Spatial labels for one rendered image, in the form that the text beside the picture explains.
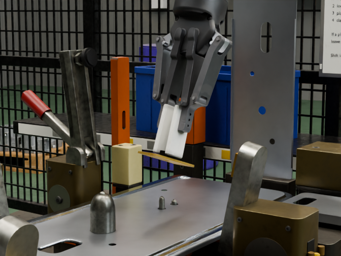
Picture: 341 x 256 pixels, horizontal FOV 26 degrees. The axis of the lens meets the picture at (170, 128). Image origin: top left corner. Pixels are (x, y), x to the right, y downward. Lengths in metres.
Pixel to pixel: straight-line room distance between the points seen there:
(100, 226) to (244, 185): 0.19
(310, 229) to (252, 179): 0.09
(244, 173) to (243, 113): 0.39
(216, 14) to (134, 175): 0.29
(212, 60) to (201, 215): 0.21
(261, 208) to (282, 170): 0.36
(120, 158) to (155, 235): 0.26
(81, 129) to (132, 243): 0.26
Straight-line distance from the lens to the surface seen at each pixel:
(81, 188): 1.10
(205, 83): 1.01
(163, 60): 1.07
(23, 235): 0.62
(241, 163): 0.86
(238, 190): 0.87
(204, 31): 1.03
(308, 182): 1.18
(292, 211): 0.87
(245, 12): 1.24
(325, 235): 1.00
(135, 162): 1.15
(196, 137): 1.34
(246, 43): 1.24
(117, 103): 1.17
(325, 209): 1.05
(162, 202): 1.03
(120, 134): 1.18
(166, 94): 1.04
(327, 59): 1.48
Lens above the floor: 1.27
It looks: 9 degrees down
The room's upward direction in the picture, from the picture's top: straight up
